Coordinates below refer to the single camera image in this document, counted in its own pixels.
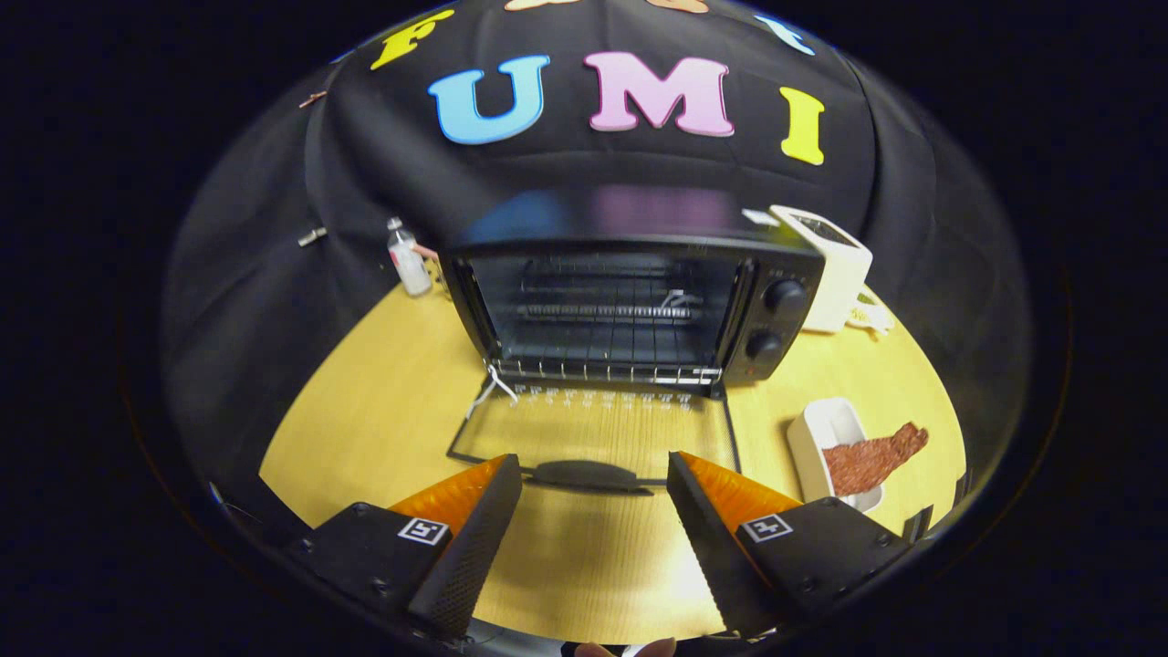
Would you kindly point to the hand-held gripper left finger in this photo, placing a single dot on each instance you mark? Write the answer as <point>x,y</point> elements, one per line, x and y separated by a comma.
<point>474,547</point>

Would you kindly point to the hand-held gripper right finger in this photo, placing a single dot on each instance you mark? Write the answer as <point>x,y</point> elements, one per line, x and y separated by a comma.
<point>707,547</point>

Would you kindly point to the red-brown meat slice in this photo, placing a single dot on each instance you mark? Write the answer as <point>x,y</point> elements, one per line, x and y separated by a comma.
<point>867,461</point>

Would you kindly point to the black toaster oven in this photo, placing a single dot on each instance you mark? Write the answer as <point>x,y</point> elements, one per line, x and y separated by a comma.
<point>785,297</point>

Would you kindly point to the white pop-up toaster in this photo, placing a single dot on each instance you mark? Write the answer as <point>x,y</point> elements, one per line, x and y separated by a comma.
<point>835,274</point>

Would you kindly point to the white rectangular dish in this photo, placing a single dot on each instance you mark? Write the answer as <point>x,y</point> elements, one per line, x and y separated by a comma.
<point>812,438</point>

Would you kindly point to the small clear plastic bottle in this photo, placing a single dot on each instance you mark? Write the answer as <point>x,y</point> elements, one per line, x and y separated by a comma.
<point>409,265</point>

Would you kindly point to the pink pen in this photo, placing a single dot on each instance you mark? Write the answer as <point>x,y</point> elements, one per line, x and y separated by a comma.
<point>425,250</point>

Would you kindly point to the silver clip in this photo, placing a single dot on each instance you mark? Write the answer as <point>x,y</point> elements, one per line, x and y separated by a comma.
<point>312,237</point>

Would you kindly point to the red clip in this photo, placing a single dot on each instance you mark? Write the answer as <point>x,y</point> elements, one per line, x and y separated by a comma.
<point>313,99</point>

